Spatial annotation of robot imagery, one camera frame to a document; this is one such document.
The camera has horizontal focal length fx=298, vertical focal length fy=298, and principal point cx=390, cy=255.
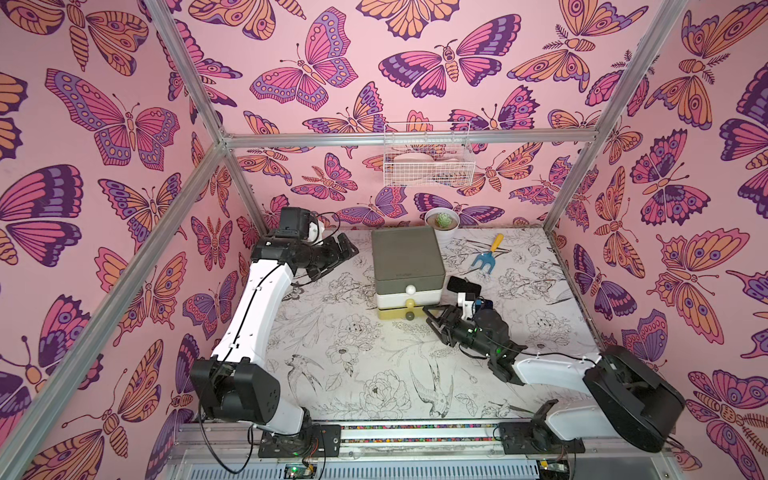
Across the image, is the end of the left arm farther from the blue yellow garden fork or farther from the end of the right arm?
the blue yellow garden fork

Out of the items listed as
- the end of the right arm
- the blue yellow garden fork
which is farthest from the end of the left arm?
the blue yellow garden fork

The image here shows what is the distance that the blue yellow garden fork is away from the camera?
1114mm

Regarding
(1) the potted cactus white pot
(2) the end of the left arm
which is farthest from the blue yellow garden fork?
(2) the end of the left arm

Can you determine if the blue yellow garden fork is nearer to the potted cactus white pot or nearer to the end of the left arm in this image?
the potted cactus white pot

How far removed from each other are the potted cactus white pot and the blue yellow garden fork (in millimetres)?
128

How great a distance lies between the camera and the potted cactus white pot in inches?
42.7
